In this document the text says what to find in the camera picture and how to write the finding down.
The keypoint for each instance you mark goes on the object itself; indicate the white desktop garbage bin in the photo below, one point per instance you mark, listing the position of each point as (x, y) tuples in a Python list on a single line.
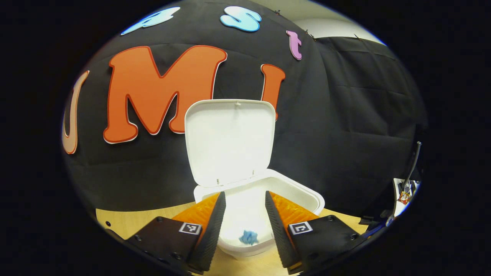
[(230, 142)]

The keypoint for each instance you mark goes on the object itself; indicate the black backdrop cloth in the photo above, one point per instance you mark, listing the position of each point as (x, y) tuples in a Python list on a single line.
[(345, 115)]

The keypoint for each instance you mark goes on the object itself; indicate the wooden desktop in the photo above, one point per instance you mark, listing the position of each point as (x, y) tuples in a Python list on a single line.
[(126, 222)]

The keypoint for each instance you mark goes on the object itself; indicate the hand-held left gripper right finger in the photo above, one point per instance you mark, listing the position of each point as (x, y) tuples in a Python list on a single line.
[(278, 234)]

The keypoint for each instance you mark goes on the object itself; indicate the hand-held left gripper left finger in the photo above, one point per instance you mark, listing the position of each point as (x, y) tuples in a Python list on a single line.
[(211, 237)]

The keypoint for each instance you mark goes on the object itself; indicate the blue paper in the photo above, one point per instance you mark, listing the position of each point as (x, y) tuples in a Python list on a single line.
[(248, 237)]

